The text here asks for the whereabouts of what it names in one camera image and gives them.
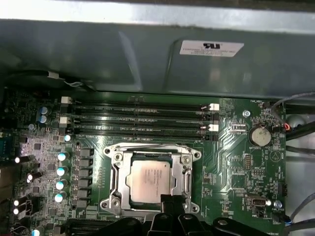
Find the silver square cpu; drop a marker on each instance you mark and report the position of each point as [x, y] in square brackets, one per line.
[147, 182]

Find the cpu socket with metal frame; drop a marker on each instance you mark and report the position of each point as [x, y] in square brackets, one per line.
[116, 159]

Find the green motherboard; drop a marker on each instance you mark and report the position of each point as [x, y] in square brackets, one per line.
[221, 159]

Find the black and grey pc case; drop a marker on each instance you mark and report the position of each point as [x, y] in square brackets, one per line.
[123, 54]

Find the ram slot with white clips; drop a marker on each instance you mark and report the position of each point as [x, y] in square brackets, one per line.
[147, 107]
[147, 126]

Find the metal cpu socket cover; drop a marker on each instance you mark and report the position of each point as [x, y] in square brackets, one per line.
[124, 172]

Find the white label sticker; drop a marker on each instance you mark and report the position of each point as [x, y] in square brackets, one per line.
[211, 49]

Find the silver coin battery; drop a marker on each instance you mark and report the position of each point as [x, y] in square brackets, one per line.
[259, 135]

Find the ram slot with black clips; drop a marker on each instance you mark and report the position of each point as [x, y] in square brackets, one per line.
[147, 135]
[147, 117]

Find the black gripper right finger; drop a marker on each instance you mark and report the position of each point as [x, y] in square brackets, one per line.
[184, 223]

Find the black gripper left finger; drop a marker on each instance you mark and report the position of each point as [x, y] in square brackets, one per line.
[162, 221]

